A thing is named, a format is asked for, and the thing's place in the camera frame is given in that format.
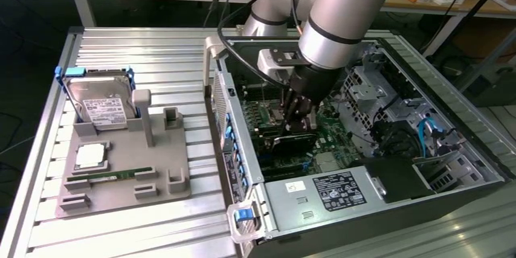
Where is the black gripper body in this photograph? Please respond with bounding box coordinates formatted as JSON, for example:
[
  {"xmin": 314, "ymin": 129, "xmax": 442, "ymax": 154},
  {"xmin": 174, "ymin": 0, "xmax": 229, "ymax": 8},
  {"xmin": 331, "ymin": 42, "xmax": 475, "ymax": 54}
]
[{"xmin": 286, "ymin": 63, "xmax": 343, "ymax": 105}]

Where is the green motherboard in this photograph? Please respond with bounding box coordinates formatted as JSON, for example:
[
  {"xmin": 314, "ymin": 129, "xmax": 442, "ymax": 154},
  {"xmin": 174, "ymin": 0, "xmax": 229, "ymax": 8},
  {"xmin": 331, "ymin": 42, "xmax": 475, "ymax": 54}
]
[{"xmin": 239, "ymin": 82, "xmax": 363, "ymax": 180}]

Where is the grey power supply unit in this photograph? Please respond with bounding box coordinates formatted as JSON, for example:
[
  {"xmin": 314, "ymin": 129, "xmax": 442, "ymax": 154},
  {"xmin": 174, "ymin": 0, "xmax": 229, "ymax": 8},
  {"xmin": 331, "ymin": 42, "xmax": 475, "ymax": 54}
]
[{"xmin": 263, "ymin": 166, "xmax": 382, "ymax": 231}]

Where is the black slanted pole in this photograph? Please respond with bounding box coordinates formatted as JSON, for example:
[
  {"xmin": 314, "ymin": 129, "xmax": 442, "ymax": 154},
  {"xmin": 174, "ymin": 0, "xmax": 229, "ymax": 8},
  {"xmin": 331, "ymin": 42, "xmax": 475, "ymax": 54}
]
[{"xmin": 418, "ymin": 0, "xmax": 505, "ymax": 56}]

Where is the silver chipset heatsink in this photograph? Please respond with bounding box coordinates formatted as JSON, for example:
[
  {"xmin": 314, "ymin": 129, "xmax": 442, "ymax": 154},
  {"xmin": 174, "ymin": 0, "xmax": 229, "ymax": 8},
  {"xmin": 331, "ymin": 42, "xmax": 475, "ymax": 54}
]
[{"xmin": 313, "ymin": 152, "xmax": 347, "ymax": 173}]

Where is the green RAM stick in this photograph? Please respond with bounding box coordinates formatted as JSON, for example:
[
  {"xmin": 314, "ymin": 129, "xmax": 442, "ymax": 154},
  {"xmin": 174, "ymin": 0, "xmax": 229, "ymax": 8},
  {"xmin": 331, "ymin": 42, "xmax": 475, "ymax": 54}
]
[{"xmin": 66, "ymin": 166, "xmax": 155, "ymax": 185}]

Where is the silver hard disk blue carrier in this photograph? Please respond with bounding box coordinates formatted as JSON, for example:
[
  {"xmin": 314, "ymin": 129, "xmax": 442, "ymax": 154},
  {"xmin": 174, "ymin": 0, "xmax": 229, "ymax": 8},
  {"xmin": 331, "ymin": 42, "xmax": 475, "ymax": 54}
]
[{"xmin": 53, "ymin": 66, "xmax": 134, "ymax": 132}]

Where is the CPU socket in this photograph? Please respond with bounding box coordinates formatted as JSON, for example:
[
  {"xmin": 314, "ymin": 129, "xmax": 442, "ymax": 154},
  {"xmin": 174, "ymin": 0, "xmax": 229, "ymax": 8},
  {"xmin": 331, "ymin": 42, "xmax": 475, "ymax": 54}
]
[{"xmin": 263, "ymin": 100, "xmax": 283, "ymax": 123}]

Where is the grey parts rack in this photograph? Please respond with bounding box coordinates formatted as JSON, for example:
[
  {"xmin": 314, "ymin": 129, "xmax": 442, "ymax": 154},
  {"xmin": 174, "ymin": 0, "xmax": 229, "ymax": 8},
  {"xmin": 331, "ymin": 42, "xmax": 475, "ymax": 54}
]
[{"xmin": 55, "ymin": 88, "xmax": 193, "ymax": 219}]

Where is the silver disk bay cage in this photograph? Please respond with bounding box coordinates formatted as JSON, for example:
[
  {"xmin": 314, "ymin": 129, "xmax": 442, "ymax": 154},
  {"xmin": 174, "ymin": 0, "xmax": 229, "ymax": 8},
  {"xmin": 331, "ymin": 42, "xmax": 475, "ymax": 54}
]
[{"xmin": 341, "ymin": 64, "xmax": 406, "ymax": 150}]

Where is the silver CPU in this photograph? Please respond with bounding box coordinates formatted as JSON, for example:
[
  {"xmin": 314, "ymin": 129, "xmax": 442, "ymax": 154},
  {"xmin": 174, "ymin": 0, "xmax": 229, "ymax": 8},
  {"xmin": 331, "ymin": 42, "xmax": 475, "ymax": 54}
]
[{"xmin": 74, "ymin": 144, "xmax": 110, "ymax": 170}]

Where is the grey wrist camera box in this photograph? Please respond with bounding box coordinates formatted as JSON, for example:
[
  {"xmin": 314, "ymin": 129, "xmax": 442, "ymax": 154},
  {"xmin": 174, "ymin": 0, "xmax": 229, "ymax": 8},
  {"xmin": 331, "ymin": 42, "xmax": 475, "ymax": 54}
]
[{"xmin": 255, "ymin": 48, "xmax": 303, "ymax": 85}]

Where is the black open PC case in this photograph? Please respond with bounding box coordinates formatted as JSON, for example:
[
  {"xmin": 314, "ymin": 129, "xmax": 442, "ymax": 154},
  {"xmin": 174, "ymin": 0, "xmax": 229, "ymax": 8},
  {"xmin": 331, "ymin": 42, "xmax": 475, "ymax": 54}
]
[{"xmin": 202, "ymin": 36, "xmax": 516, "ymax": 258}]

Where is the graphics card with black fan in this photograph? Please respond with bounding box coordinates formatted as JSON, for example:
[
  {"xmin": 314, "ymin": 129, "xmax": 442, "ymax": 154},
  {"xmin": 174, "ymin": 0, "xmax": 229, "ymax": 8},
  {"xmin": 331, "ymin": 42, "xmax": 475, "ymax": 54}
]
[{"xmin": 267, "ymin": 132, "xmax": 319, "ymax": 158}]

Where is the blue disk wire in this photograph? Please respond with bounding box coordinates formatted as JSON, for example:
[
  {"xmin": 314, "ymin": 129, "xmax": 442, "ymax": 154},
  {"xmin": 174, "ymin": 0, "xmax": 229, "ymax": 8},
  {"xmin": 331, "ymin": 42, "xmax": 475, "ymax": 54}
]
[{"xmin": 415, "ymin": 112, "xmax": 439, "ymax": 158}]

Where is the black plastic air shroud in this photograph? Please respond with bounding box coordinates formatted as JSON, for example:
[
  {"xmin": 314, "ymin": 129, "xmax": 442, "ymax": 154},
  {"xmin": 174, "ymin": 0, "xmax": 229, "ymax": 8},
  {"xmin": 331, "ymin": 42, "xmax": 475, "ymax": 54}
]
[{"xmin": 366, "ymin": 157, "xmax": 439, "ymax": 204}]

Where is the long black expansion slot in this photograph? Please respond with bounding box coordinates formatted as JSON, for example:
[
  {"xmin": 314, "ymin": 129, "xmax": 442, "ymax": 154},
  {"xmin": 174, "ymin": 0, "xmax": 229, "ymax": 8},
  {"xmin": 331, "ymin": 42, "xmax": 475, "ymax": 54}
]
[
  {"xmin": 259, "ymin": 162, "xmax": 302, "ymax": 173},
  {"xmin": 262, "ymin": 169, "xmax": 305, "ymax": 180}
]

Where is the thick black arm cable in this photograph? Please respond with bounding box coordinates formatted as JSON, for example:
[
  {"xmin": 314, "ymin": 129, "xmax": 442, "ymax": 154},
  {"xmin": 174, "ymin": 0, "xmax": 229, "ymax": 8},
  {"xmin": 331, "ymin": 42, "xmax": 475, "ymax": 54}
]
[{"xmin": 215, "ymin": 0, "xmax": 301, "ymax": 89}]

